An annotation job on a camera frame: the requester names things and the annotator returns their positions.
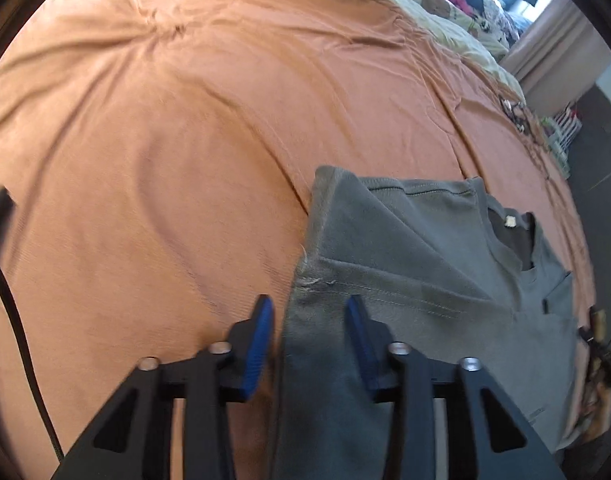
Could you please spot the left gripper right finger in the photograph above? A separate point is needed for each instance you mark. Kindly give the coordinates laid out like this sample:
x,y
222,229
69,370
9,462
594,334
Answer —
x,y
452,418

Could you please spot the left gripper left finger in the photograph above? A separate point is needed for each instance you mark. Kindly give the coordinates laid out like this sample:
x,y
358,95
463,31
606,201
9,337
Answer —
x,y
130,436

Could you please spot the grey t-shirt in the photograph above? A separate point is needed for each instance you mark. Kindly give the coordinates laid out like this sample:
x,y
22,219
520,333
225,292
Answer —
x,y
451,272

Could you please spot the brown folded garment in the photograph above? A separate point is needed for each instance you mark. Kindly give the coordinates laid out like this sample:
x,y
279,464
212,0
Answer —
x,y
595,411

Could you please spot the white bedside table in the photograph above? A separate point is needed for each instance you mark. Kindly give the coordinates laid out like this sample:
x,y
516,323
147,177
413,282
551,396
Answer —
x,y
560,131

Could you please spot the orange duvet cover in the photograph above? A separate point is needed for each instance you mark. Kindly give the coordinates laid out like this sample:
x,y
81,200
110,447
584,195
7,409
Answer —
x,y
161,154

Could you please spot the pink curtain right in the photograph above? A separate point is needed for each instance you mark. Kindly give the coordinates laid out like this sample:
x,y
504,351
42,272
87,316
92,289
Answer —
x,y
558,58

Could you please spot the cream bear-print blanket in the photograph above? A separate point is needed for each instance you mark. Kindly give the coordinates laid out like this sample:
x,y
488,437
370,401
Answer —
x,y
450,15

